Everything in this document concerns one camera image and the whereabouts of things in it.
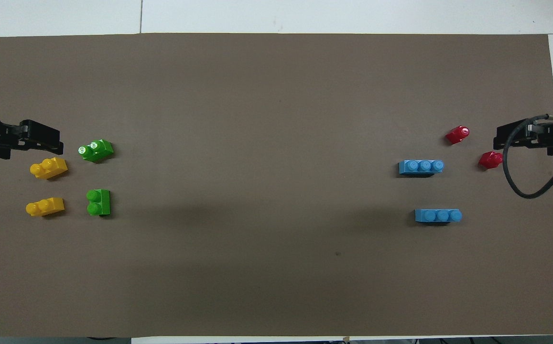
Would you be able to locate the plain green two-stud brick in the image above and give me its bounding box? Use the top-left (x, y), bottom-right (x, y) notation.
top-left (87, 189), bottom-right (111, 216)

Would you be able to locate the blue three-stud brick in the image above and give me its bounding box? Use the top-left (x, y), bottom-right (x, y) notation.
top-left (414, 209), bottom-right (463, 224)
top-left (398, 160), bottom-right (445, 176)

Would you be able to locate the yellow two-stud brick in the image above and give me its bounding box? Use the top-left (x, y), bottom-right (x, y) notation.
top-left (30, 157), bottom-right (68, 180)
top-left (25, 197), bottom-right (65, 217)

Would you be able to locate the small red brick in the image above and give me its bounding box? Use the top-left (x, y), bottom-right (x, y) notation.
top-left (478, 151), bottom-right (504, 170)
top-left (445, 125), bottom-right (470, 145)

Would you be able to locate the green brick with white stickers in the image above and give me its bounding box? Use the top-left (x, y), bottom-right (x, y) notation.
top-left (78, 139), bottom-right (114, 163)

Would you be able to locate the brown table mat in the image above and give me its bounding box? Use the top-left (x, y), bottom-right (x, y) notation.
top-left (0, 32), bottom-right (553, 339)

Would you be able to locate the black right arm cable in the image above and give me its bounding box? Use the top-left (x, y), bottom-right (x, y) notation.
top-left (502, 114), bottom-right (553, 199)

